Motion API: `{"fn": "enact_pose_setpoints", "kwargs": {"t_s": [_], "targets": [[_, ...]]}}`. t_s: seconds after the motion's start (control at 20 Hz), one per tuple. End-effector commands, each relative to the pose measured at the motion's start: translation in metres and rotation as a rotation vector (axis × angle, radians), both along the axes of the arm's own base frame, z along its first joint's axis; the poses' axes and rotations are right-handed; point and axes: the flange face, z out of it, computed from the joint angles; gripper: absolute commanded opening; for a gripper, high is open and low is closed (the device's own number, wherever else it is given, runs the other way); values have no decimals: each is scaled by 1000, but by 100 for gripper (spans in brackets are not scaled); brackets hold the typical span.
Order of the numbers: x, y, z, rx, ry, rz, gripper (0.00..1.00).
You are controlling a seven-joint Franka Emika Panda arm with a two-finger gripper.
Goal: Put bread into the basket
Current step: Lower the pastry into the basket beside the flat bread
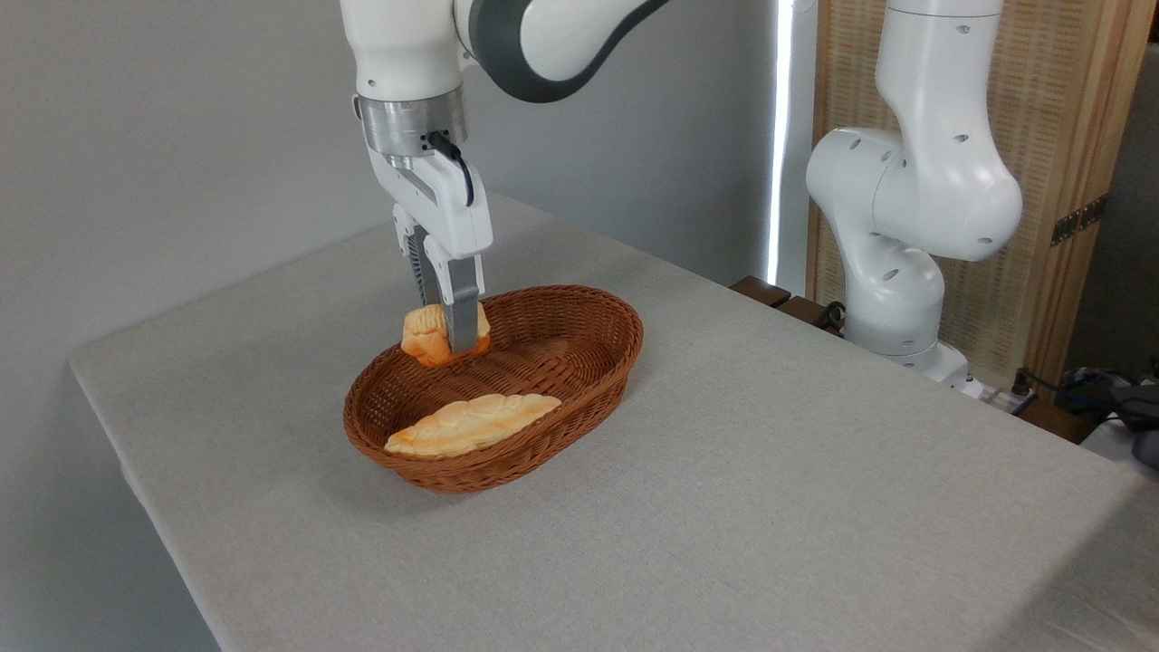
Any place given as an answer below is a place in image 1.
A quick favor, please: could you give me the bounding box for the metal screen hinge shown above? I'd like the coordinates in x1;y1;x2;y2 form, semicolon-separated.
1050;195;1107;247

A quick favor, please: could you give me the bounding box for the brown oval wicker basket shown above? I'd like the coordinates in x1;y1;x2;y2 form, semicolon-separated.
342;284;645;494

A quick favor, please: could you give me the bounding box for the white power strip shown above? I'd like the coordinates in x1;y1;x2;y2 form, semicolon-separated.
958;376;1039;417

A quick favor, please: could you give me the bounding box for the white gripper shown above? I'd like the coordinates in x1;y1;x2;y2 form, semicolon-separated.
366;148;495;355

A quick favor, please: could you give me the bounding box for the grey tablecloth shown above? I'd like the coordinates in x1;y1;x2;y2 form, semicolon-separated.
69;193;1159;652

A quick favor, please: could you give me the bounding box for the brown wooden board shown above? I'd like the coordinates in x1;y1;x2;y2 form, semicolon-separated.
1019;398;1104;446

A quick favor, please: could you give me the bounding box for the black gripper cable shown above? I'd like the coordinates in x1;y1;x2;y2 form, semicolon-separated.
426;131;476;208

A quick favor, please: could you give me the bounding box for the dark brown wooden block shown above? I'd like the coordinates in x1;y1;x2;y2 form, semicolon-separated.
730;276;793;309
779;295;830;329

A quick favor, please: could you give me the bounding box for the black cable bundle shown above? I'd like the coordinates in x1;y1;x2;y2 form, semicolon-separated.
1032;360;1159;469

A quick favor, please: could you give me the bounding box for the round golden bread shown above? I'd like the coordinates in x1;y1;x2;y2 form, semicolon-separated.
400;302;493;369

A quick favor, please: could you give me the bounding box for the wooden folding screen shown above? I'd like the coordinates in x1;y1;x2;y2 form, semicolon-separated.
806;0;1159;390

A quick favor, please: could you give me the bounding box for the long golden bread loaf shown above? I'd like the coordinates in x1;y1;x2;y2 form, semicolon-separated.
384;392;563;459

